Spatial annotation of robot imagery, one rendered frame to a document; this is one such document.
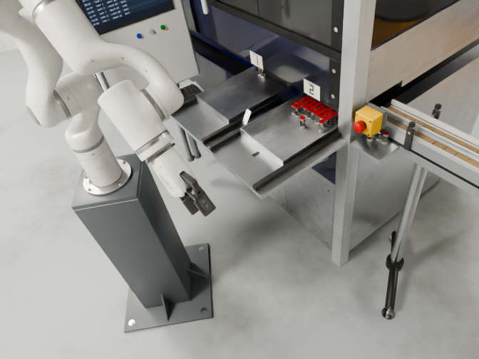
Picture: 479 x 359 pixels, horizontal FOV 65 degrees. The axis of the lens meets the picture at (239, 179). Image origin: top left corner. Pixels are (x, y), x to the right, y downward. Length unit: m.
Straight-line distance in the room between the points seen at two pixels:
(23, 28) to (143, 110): 0.43
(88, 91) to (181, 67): 0.83
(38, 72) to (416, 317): 1.83
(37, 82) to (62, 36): 0.41
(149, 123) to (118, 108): 0.07
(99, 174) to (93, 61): 0.70
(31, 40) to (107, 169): 0.54
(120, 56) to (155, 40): 1.14
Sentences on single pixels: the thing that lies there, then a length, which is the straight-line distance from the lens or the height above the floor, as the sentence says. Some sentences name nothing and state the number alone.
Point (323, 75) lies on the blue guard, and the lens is 1.39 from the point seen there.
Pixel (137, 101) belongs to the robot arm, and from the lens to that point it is 0.80.
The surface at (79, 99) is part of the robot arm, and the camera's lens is 1.31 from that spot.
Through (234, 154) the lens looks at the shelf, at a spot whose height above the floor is 0.88.
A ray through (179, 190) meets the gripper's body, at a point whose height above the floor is 1.27.
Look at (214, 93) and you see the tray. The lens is 1.78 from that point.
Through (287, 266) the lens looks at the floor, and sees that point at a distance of 2.12.
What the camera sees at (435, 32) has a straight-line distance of 1.58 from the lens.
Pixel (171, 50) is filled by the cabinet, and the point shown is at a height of 0.99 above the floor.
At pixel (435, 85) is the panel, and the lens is 1.78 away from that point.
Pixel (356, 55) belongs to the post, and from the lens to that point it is 1.24.
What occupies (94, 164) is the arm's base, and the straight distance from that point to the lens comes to 1.43.
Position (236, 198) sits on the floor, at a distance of 2.46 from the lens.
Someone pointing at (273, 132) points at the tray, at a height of 0.88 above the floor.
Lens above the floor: 1.82
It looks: 45 degrees down
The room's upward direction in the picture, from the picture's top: 12 degrees counter-clockwise
